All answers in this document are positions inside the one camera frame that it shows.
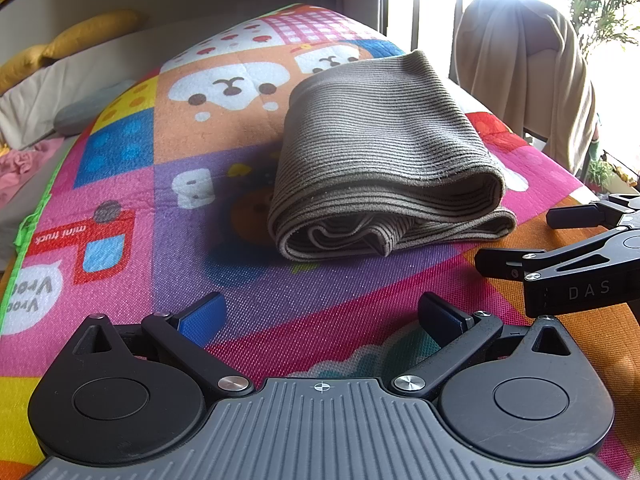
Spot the small grey cushion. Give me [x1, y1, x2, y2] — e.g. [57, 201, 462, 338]
[53, 79, 137, 137]

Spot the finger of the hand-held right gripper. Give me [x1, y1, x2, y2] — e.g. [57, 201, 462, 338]
[474, 226, 640, 282]
[546, 194, 640, 230]

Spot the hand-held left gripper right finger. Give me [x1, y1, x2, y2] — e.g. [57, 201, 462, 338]
[390, 292, 576, 401]

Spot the yellow pillow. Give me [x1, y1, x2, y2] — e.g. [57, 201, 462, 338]
[41, 9, 142, 59]
[0, 43, 52, 95]

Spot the white pillow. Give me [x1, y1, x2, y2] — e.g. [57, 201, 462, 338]
[0, 29, 168, 150]

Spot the grey striped garment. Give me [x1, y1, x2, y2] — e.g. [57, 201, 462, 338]
[266, 49, 518, 262]

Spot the tall green plant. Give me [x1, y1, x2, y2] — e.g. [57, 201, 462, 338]
[566, 0, 640, 57]

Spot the colourful cartoon play mat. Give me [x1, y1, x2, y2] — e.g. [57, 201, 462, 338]
[0, 3, 640, 480]

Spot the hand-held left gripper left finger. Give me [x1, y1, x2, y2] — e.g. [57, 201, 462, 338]
[75, 292, 254, 401]

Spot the pink cloth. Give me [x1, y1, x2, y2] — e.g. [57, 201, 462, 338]
[0, 138, 67, 207]

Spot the small potted plant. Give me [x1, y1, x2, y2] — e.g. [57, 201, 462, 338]
[584, 156, 617, 192]

